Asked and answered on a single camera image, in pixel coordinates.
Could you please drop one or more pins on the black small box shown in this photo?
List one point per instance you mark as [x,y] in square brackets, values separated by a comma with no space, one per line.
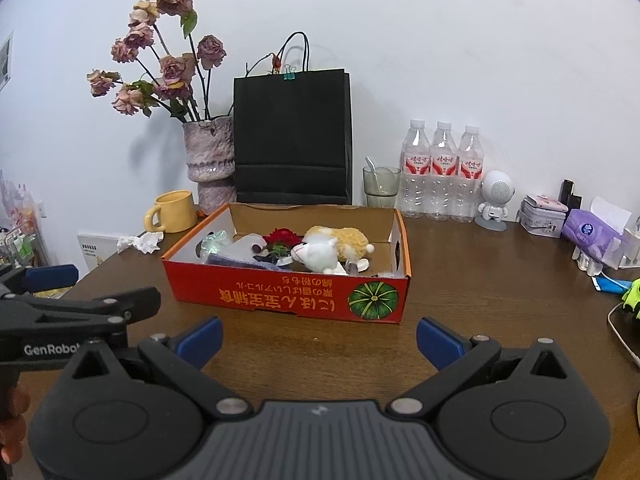
[571,194]

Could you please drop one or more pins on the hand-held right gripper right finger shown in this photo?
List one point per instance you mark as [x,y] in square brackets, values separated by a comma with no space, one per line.
[439,344]

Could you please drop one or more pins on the white desk rack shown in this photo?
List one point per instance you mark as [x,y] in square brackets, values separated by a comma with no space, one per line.
[630,255]

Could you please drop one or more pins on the cluttered organizer with small goods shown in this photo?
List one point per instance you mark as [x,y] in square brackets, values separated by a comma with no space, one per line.
[20,230]

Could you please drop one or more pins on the dried pink roses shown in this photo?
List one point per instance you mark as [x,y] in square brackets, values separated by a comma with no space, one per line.
[172,67]

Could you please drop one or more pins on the white booklet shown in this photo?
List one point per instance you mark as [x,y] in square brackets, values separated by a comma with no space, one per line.
[95,252]

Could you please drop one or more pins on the green binder clip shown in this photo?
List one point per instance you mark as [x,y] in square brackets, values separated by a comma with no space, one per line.
[289,75]

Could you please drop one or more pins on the small white bottles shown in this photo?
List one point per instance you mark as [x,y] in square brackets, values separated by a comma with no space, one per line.
[585,262]

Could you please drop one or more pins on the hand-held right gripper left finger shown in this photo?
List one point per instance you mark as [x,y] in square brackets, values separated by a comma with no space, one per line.
[200,342]

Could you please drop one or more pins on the pink mottled vase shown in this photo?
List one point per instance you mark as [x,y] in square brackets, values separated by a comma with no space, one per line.
[210,160]

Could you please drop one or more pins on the blue flat packet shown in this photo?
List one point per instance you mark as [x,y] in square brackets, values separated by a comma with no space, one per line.
[610,285]

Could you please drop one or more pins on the person's left hand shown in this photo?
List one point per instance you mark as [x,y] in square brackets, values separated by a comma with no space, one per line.
[12,435]

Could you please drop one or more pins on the glass cup with spoon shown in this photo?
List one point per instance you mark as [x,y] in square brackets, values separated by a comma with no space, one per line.
[381,187]

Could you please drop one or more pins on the green toy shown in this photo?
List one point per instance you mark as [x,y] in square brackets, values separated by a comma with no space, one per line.
[632,297]

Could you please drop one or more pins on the purple tissue pack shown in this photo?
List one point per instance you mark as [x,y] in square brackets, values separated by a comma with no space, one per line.
[590,232]

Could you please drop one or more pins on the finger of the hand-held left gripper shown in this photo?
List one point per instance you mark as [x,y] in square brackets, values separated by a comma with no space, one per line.
[125,302]
[50,277]

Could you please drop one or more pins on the white crumpled tissue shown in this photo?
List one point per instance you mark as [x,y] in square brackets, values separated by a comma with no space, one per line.
[384,275]
[142,242]

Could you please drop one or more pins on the clear green plastic bag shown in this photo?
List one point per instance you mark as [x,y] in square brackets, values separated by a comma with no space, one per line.
[217,242]

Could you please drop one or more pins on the paper sheet on wall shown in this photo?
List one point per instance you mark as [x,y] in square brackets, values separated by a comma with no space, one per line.
[5,62]

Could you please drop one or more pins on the yellow mug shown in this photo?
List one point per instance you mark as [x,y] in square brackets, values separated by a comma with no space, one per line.
[175,212]

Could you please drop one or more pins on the yellow and white plush toy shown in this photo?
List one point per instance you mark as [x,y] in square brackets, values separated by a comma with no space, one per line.
[325,247]

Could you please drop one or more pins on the black paper bag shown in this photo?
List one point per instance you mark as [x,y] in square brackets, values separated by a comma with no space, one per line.
[292,140]

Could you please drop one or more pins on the purple cloth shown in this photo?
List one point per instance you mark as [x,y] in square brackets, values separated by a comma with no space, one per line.
[235,261]

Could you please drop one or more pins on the printed tin box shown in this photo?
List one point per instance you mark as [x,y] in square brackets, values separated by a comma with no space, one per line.
[542,217]

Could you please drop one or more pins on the white robot figure speaker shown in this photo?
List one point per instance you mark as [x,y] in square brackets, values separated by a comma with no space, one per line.
[496,195]

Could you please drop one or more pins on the red cardboard box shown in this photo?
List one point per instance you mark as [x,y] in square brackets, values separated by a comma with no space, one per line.
[280,295]

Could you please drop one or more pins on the red fabric rose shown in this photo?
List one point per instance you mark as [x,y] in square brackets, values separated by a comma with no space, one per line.
[280,238]

